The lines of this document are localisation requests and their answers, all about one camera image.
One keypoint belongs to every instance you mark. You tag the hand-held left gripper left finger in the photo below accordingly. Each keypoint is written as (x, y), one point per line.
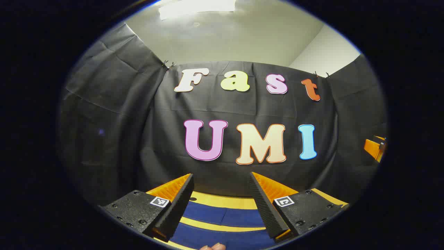
(180, 205)

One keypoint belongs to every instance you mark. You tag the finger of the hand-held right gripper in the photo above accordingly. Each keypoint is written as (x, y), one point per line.
(373, 147)

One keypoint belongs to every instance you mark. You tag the black backdrop cloth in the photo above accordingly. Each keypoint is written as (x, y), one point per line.
(138, 121)

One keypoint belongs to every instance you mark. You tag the blue denim jeans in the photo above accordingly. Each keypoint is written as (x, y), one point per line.
(222, 216)

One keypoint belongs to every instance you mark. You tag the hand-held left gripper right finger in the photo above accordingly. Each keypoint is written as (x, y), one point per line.
(263, 208)

